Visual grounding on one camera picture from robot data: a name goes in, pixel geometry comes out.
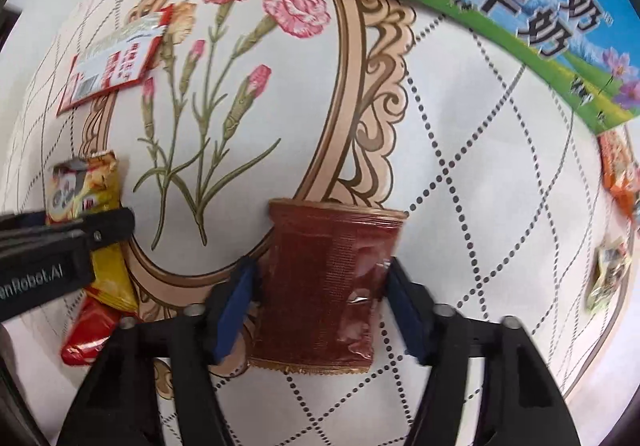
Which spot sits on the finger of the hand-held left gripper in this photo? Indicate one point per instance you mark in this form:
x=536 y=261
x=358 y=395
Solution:
x=100 y=225

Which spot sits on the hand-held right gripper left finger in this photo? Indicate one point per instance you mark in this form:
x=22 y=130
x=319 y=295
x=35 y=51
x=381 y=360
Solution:
x=232 y=313

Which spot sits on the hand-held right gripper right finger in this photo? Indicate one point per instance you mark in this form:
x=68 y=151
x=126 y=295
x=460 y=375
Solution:
x=407 y=313

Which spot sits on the yellow panda snack packet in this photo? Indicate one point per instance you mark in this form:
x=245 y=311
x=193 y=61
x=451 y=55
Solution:
x=80 y=186

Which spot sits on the brown-red snack packet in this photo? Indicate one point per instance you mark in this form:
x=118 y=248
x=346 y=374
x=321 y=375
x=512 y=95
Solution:
x=320 y=276

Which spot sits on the red triangular snack packet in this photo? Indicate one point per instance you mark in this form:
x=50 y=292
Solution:
x=85 y=333

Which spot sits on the white quilted bed mat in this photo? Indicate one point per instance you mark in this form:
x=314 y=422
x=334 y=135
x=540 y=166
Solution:
x=475 y=175

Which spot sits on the red and white flat packet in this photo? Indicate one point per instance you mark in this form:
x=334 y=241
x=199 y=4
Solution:
x=115 y=65

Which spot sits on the green candy packet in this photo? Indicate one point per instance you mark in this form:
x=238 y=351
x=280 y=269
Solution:
x=607 y=276

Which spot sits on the orange snack packet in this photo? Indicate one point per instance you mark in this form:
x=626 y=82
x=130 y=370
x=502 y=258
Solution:
x=620 y=165

